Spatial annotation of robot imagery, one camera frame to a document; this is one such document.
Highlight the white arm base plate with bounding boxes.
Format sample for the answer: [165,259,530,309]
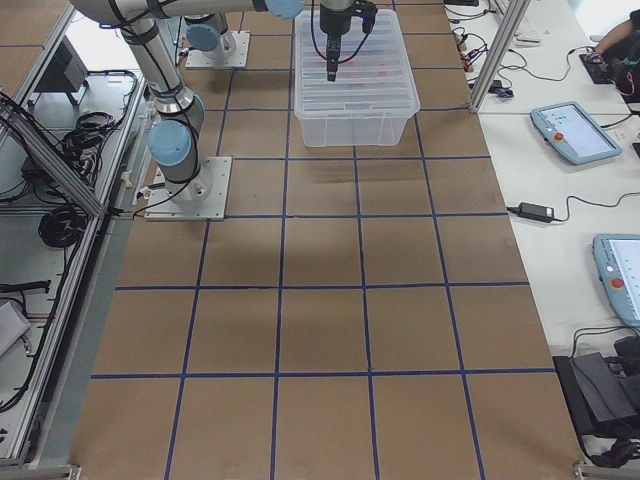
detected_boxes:
[186,26,250,70]
[143,157,232,221]

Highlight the black power adapter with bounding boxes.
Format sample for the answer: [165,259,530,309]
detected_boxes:
[517,202,555,223]

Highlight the clear plastic box lid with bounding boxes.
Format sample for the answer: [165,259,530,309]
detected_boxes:
[294,9,420,120]

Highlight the far blue teach pendant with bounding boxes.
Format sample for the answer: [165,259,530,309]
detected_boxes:
[530,101,622,165]

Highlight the blue teach pendant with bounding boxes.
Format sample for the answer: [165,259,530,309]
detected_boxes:
[530,101,622,165]
[592,234,639,327]

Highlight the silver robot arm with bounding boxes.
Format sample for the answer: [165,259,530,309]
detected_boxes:
[72,1,305,192]
[184,4,251,70]

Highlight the clear plastic storage box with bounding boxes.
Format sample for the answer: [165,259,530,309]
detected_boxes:
[295,111,415,147]

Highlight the grey electronics box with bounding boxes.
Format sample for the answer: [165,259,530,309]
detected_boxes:
[34,36,88,106]

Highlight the aluminium frame post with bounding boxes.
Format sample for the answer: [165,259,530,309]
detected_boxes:
[468,0,530,113]

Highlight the coiled black cables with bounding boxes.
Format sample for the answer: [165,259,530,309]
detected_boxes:
[38,204,86,250]

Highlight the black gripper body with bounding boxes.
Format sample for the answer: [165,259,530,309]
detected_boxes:
[320,0,353,37]

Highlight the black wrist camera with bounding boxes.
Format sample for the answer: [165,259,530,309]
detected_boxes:
[354,0,378,35]

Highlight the near blue teach pendant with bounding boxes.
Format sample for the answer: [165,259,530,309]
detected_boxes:
[592,234,639,327]

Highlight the person at desk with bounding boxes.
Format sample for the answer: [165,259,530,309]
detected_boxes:
[590,10,639,103]

